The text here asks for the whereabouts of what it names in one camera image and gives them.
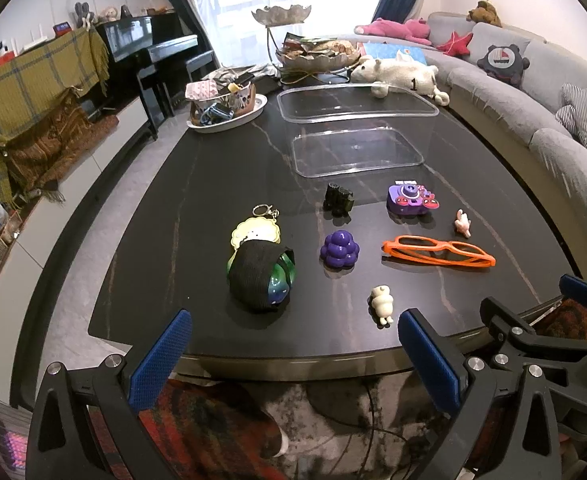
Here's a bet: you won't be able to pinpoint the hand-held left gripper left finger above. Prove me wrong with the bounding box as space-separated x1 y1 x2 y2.
26 308 194 480

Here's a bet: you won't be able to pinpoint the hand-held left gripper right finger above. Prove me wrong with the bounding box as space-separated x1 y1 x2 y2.
397 308 579 480

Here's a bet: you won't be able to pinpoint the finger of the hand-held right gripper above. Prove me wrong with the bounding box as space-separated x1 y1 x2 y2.
559 274 587 328
479 297 587 361

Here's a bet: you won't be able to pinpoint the white bear figurine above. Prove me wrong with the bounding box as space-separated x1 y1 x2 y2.
370 285 393 327

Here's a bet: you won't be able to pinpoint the orange glasses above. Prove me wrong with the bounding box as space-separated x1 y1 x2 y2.
382 235 497 270

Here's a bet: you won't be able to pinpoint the green ball with black band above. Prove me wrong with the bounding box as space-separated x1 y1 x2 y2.
228 242 297 313

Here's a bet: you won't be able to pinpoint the purple grape toy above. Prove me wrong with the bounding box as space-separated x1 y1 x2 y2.
321 230 361 268

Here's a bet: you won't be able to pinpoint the purple toy camera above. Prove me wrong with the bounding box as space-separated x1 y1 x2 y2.
387 179 435 218

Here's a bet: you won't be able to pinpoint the yellow flower-shaped keychain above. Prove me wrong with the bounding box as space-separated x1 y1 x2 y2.
230 204 280 251

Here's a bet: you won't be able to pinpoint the dark green toy vehicle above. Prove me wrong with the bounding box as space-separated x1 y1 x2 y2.
325 182 355 218

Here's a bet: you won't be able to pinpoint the clear plastic container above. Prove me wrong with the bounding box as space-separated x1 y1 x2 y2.
276 84 439 178

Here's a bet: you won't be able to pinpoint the red plaid cloth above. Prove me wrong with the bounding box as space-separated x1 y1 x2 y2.
88 377 294 480

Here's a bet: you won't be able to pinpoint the white low cabinet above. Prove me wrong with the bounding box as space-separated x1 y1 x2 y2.
0 97 149 411

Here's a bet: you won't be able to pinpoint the striped star cushion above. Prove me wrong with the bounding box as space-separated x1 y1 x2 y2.
556 82 587 156

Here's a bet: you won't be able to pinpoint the grey sofa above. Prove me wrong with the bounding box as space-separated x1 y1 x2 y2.
426 12 587 261

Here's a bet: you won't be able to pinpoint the brown patterned cloth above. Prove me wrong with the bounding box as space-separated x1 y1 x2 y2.
8 95 119 191

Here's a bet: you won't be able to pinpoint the navy sailboat cushion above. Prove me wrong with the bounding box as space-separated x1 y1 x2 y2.
477 44 530 86

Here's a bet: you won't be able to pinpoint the white plush sheep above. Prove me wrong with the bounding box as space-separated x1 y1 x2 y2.
351 50 449 107

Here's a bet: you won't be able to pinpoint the white oval tray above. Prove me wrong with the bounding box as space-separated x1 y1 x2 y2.
187 92 269 133

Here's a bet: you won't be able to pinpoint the brown printed basket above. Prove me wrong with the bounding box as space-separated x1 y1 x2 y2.
218 80 255 113

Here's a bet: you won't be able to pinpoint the patterned fabric pouch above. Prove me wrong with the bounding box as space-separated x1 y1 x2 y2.
186 81 220 102

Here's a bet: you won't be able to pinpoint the red starfish plush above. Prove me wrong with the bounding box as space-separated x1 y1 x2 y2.
437 31 474 58

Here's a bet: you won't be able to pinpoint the blue picture book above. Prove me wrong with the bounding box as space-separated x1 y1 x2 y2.
361 42 427 67

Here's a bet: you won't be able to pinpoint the crumpled grey bag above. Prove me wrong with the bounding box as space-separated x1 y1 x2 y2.
203 64 276 83

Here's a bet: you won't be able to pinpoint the brown plush toy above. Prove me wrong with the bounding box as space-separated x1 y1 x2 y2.
467 0 503 28

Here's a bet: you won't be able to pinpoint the black piano bench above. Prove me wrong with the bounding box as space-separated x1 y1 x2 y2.
136 50 216 131

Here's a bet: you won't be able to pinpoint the yellow plaid blanket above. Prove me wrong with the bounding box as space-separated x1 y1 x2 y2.
0 27 109 201

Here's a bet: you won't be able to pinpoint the pink plush toy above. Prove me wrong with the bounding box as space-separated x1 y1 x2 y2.
356 17 431 46

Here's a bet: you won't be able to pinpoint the pile of snack packets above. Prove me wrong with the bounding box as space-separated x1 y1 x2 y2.
279 32 360 61

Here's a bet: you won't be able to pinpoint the black piano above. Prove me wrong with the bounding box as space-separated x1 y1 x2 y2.
96 12 199 111

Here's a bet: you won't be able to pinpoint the white router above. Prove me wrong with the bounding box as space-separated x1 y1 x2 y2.
20 25 49 53

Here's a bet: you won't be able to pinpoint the grey bunny plush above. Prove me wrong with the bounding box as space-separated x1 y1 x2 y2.
74 2 96 28

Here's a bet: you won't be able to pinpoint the silver two-tier lotus stand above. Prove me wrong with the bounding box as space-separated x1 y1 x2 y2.
250 4 363 83

